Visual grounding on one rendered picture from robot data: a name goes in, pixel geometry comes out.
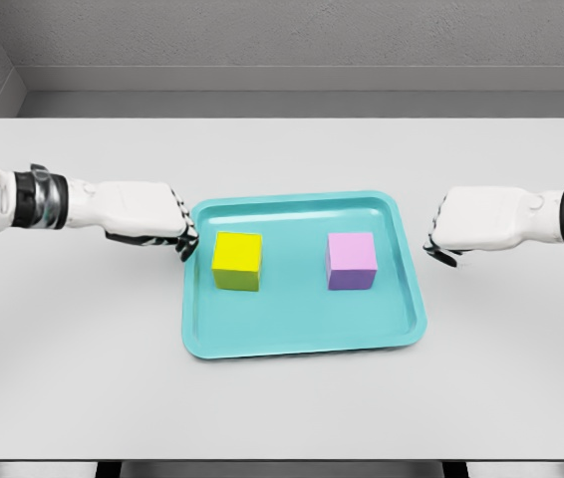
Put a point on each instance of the pink purple cube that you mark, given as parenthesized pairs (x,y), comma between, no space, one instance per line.
(351,260)

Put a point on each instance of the teal rectangular tray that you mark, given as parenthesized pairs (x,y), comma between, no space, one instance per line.
(302,274)

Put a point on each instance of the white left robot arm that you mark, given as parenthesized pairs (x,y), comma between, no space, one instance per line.
(28,196)

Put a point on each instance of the yellow cube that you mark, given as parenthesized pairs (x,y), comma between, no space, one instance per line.
(238,260)

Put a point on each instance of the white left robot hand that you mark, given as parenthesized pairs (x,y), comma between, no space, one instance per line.
(140,206)

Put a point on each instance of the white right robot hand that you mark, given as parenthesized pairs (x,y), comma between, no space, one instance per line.
(481,216)

